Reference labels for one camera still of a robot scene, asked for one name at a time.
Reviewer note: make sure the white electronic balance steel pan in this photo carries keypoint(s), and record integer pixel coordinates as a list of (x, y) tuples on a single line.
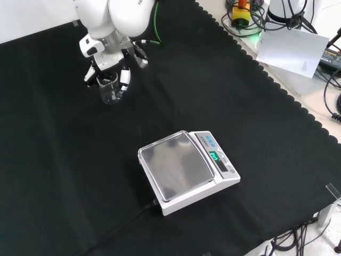
[(187, 170)]

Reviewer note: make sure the yellow stop button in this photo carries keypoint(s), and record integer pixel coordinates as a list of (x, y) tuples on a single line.
[(241, 13)]

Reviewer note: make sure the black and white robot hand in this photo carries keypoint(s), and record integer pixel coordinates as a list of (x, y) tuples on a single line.
[(108, 57)]

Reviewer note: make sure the black table cloth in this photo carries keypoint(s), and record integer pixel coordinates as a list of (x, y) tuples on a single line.
[(149, 138)]

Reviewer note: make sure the black power adapter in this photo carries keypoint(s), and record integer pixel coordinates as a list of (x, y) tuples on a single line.
[(330, 60)]

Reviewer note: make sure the clear glass beaker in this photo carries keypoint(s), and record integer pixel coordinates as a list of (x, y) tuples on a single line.
[(109, 89)]

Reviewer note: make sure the clear plastic clamp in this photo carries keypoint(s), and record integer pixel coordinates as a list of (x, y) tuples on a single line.
[(333, 190)]

